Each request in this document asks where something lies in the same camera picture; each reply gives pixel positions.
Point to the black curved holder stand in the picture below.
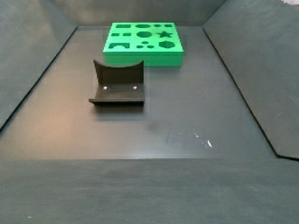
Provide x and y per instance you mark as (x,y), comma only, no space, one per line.
(119,78)

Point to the green shape sorter box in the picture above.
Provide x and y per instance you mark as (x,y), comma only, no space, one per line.
(151,42)

